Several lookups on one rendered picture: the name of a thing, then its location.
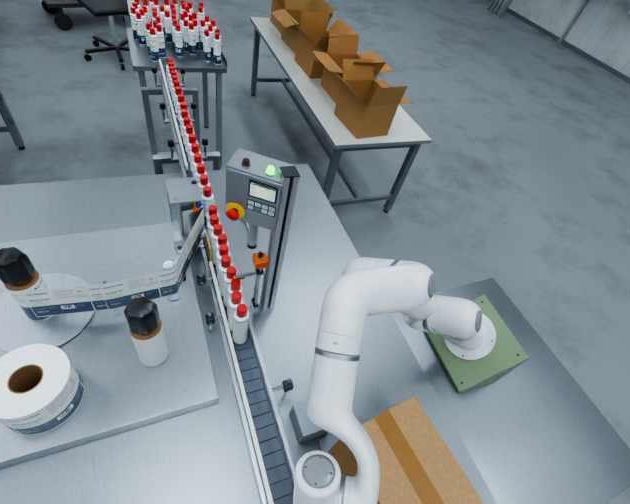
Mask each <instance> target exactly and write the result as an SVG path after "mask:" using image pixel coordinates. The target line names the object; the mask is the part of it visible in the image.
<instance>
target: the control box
mask: <svg viewBox="0 0 630 504"><path fill-rule="evenodd" d="M243 158H249V160H250V164H251V167H250V168H249V169H244V168H242V167H241V163H242V159H243ZM269 165H272V166H274V168H275V175H274V176H272V177H270V176H267V175H266V170H267V167H268V166H269ZM281 166H294V165H292V164H289V163H286V162H282V161H279V160H276V159H273V158H270V157H266V156H263V155H260V154H257V153H254V152H250V151H247V150H244V149H241V148H238V149H237V151H236V152H235V153H234V155H233V156H232V157H231V159H230V160H229V162H228V163H227V164H226V198H225V215H226V212H227V210H229V209H232V208H236V209H237V210H238V213H239V218H238V219H237V220H241V221H244V222H247V223H250V224H253V225H256V226H260V227H263V228H266V229H269V230H272V231H275V230H276V224H277V218H278V211H279V205H280V199H281V192H282V181H281V180H282V178H280V177H279V167H281ZM249 179H251V180H254V181H257V182H260V183H264V184H267V185H270V186H273V187H276V188H278V193H277V200H276V204H274V203H271V202H268V201H265V200H261V199H258V198H255V197H252V196H249V195H248V190H249ZM247 199H251V200H254V201H257V202H260V203H263V204H267V205H270V206H273V207H276V214H275V218H274V217H271V216H268V215H265V214H261V213H258V212H255V211H252V210H249V209H246V204H247Z"/></svg>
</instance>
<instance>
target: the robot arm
mask: <svg viewBox="0 0 630 504"><path fill-rule="evenodd" d="M342 274H343V275H342V276H341V277H339V278H338V279H337V280H335V281H334V282H333V283H332V284H331V286H330V287H329V288H328V290H327V292H326V294H325V296H324V299H323V303H322V308H321V314H320V320H319V327H318V333H317V339H316V346H315V352H314V358H313V365H312V372H311V379H310V385H309V392H308V399H307V407H306V412H307V417H308V419H309V420H310V421H311V422H312V423H313V424H315V425H316V426H318V427H320V428H322V429H323V430H325V431H327V432H329V433H331V434H332V435H334V436H336V437H337V438H338V439H340V440H341V441H342V442H343V443H345V444H346V445H347V446H348V448H349V449H350V450H351V452H352V453H353V455H354V457H355V459H356V462H357V474H356V476H354V477H351V476H346V475H343V474H341V471H340V467H339V465H338V463H337V461H336V460H335V459H334V457H332V456H331V455H330V454H328V453H326V452H323V451H311V452H308V453H306V454H304V455H303V456H302V457H301V458H300V459H299V461H298V463H297V465H296V468H295V477H294V496H293V504H377V502H378V494H379V486H380V464H379V459H378V455H377V452H376V449H375V447H374V444H373V442H372V440H371V438H370V437H369V435H368V433H367V432H366V430H365V429H364V428H363V426H362V425H361V424H360V422H359V421H358V420H357V418H356V417H355V415H354V413H353V409H352V405H353V398H354V392H355V385H356V379H357V373H358V367H359V360H360V354H361V347H362V340H363V334H364V327H365V321H366V318H367V316H370V315H377V314H386V313H397V312H400V313H402V314H403V317H404V321H405V322H406V324H407V325H409V326H410V327H412V328H414V329H417V330H421V331H426V332H431V333H436V334H439V335H440V336H441V337H442V338H444V340H445V343H446V345H447V347H448V348H449V350H450V351H451V352H452V353H453V354H455V355H456V356H458V357H460V358H462V359H466V360H477V359H481V358H483V357H485V356H486V355H488V354H489V353H490V352H491V350H492V349H493V347H494V345H495V342H496V331H495V328H494V325H493V324H492V322H491V321H490V320H489V319H488V318H487V317H486V316H485V315H484V314H482V312H481V309H480V307H479V306H478V305H477V304H476V303H474V302H473V301H470V300H467V299H463V298H457V297H450V296H442V295H435V294H434V293H435V290H436V277H435V275H434V273H433V271H432V270H431V269H430V268H429V267H428V266H426V265H424V264H422V263H419V262H415V261H406V260H393V259H380V258H368V257H361V258H355V259H353V260H351V261H350V262H349V263H348V264H347V265H346V267H345V268H344V271H343V273H342Z"/></svg>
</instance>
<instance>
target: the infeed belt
mask: <svg viewBox="0 0 630 504"><path fill-rule="evenodd" d="M232 342H233V340H232ZM233 346H234V350H235V354H236V358H237V362H238V365H239V369H240V373H241V377H242V381H243V385H244V389H245V393H246V397H247V401H248V405H249V409H250V413H251V416H252V420H253V424H254V428H255V432H256V436H257V440H258V444H259V448H260V452H261V456H262V460H263V463H264V467H265V471H266V475H267V479H268V483H269V487H270V491H271V495H272V499H273V503H274V504H293V496H294V483H293V480H292V477H291V473H290V469H289V466H288V463H287V459H286V456H285V452H284V449H283V445H282V442H281V438H280V435H279V431H278V428H277V424H275V423H276V421H275V418H274V414H273V411H272V407H271V404H270V400H268V399H269V397H268V393H267V390H266V387H265V383H264V380H263V376H262V373H261V369H260V366H259V362H258V359H257V357H256V356H257V355H256V352H255V349H254V345H253V342H252V338H251V335H250V331H249V328H248V333H247V340H246V342H245V343H244V344H242V345H237V344H235V343H234V342H233ZM261 377H262V378H261ZM264 388H265V389H264ZM271 411H272V412H271ZM278 436H279V437H278ZM282 449H283V450H282ZM290 477H291V478H290Z"/></svg>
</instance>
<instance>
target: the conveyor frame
mask: <svg viewBox="0 0 630 504"><path fill-rule="evenodd" d="M200 251H201V255H202V259H203V263H204V267H205V272H206V276H207V277H211V272H210V268H209V264H208V260H207V256H206V252H205V248H204V247H200ZM208 284H209V288H210V293H211V297H212V301H213V305H214V310H215V314H216V316H218V315H221V313H220V309H219V305H218V301H217V296H216V292H215V288H214V284H213V280H212V279H211V280H208ZM217 322H218V326H219V331H220V335H221V339H222V343H223V347H224V352H225V356H226V360H227V364H228V369H229V373H230V377H231V381H232V385H233V390H234V394H235V398H236V402H237V406H238V411H239V415H240V419H241V423H242V428H243V432H244V436H245V440H246V444H247V449H248V453H249V457H250V461H251V465H252V470H253V474H254V478H255V482H256V487H257V491H258V495H259V499H260V503H261V504H268V503H267V499H266V495H265V491H264V487H263V483H262V479H261V475H260V471H259V467H258V463H257V458H256V454H255V450H254V446H253V442H252V438H251V434H250V430H249V426H248V422H247V418H246V414H245V410H244V406H243V402H242V398H241V394H240V390H239V386H238V382H237V378H236V373H235V369H234V365H233V361H232V357H231V353H230V349H229V345H228V341H227V337H226V333H225V329H224V325H223V321H222V318H220V319H217Z"/></svg>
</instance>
